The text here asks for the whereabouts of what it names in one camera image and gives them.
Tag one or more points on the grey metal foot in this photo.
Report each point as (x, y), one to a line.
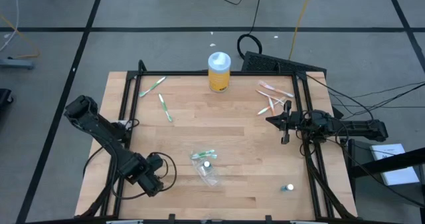
(16, 64)

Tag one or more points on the black caster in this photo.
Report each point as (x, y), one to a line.
(4, 96)

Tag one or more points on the black aluminium table frame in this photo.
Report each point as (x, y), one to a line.
(259, 73)

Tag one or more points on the black perforated computer case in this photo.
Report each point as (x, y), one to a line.
(265, 62)

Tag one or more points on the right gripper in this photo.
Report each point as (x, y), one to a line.
(293, 121)

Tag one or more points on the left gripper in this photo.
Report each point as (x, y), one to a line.
(151, 184)

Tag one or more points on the clear plastic bag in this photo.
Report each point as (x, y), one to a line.
(207, 182)

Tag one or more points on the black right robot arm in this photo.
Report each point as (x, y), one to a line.
(358, 129)

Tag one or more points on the black floor box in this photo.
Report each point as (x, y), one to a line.
(357, 146)

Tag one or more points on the yellow canister with white lid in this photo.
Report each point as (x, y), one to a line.
(219, 74)

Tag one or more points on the white booklet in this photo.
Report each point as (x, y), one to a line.
(398, 177)

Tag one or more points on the black metal beam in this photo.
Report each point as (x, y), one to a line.
(391, 162)

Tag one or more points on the small blue toothpaste tube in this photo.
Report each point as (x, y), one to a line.
(289, 186)

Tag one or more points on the small white cap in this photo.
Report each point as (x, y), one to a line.
(206, 164)

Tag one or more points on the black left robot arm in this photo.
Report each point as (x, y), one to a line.
(99, 131)

